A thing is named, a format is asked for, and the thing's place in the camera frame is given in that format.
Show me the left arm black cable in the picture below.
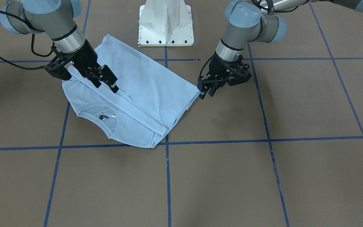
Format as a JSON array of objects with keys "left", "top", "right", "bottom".
[{"left": 199, "top": 0, "right": 308, "bottom": 82}]

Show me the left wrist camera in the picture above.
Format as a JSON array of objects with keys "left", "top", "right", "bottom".
[{"left": 227, "top": 54, "right": 252, "bottom": 86}]

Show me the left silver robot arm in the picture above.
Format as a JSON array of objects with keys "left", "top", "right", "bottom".
[{"left": 197, "top": 0, "right": 309, "bottom": 99}]

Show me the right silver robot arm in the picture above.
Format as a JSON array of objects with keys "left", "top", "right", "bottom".
[{"left": 0, "top": 0, "right": 118, "bottom": 93}]

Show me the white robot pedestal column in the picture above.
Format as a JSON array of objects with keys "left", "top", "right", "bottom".
[{"left": 138, "top": 0, "right": 194, "bottom": 47}]

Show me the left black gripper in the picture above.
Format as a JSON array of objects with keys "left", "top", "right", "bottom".
[{"left": 197, "top": 52, "right": 231, "bottom": 100}]

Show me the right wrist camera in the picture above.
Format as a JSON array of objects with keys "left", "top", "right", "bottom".
[{"left": 45, "top": 45, "right": 76, "bottom": 81}]

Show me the light blue t-shirt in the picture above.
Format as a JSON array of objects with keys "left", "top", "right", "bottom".
[{"left": 62, "top": 34, "right": 200, "bottom": 148}]

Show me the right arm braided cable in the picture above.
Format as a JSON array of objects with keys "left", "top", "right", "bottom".
[{"left": 0, "top": 9, "right": 56, "bottom": 70}]

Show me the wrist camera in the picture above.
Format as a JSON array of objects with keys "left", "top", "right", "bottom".
[
  {"left": 45, "top": 45, "right": 76, "bottom": 81},
  {"left": 227, "top": 54, "right": 252, "bottom": 86}
]

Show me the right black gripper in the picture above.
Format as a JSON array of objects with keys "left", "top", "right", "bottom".
[{"left": 72, "top": 40, "right": 119, "bottom": 93}]

